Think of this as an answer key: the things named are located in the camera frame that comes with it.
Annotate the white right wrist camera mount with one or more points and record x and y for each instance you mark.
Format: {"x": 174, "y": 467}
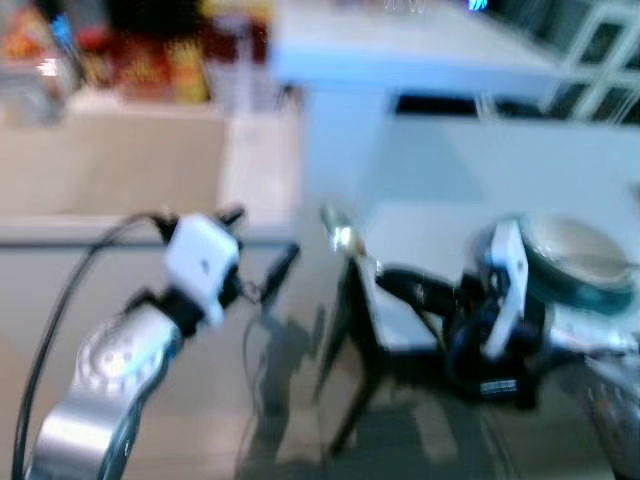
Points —
{"x": 510, "y": 285}

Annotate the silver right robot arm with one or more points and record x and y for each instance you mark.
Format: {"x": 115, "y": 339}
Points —
{"x": 604, "y": 385}

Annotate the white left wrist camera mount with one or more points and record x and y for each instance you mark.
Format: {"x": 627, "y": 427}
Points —
{"x": 200, "y": 258}

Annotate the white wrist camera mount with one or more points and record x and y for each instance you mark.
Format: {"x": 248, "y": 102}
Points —
{"x": 200, "y": 258}
{"x": 510, "y": 285}

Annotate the white kitchen island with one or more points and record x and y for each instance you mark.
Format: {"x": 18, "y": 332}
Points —
{"x": 400, "y": 55}

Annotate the green rimmed bowl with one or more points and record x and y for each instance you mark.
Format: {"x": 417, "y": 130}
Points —
{"x": 580, "y": 285}

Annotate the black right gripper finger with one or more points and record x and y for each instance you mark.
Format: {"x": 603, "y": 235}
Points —
{"x": 412, "y": 286}

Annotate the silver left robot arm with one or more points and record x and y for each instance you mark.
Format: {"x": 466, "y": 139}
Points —
{"x": 108, "y": 362}

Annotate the white glass door cabinet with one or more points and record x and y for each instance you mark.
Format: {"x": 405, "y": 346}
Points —
{"x": 598, "y": 55}

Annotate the shiny metal spoon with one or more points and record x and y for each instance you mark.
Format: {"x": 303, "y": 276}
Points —
{"x": 342, "y": 237}

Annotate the red and yellow snack packs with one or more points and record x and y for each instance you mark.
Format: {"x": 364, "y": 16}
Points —
{"x": 150, "y": 65}

